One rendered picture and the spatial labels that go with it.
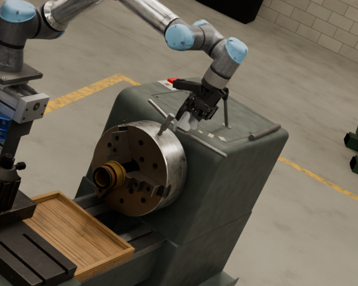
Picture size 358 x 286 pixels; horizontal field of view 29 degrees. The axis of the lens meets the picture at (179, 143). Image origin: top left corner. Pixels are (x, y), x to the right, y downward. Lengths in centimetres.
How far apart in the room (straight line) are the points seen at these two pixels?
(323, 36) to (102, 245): 1012
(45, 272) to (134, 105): 81
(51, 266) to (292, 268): 286
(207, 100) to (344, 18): 997
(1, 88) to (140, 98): 49
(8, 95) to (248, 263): 234
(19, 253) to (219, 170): 77
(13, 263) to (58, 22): 99
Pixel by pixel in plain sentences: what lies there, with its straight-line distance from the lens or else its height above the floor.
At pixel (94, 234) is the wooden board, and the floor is 88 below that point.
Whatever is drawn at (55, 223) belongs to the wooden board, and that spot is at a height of 88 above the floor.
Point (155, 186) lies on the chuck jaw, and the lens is 225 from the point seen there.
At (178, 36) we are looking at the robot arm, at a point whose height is 161.
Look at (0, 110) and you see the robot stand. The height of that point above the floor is 103.
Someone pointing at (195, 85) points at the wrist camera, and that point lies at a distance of 220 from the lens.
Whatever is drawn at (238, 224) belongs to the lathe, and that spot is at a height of 82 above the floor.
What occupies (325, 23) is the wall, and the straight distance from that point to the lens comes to 1213.
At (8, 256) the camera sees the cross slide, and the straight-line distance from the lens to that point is 195.
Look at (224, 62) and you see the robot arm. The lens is 212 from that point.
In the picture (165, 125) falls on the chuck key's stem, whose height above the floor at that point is 128.
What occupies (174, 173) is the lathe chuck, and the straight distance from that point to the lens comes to 229.
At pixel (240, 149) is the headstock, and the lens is 246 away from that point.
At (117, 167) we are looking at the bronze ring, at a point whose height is 112.
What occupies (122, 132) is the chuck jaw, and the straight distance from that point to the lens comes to 230.
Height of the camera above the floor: 209
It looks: 22 degrees down
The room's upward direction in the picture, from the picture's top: 24 degrees clockwise
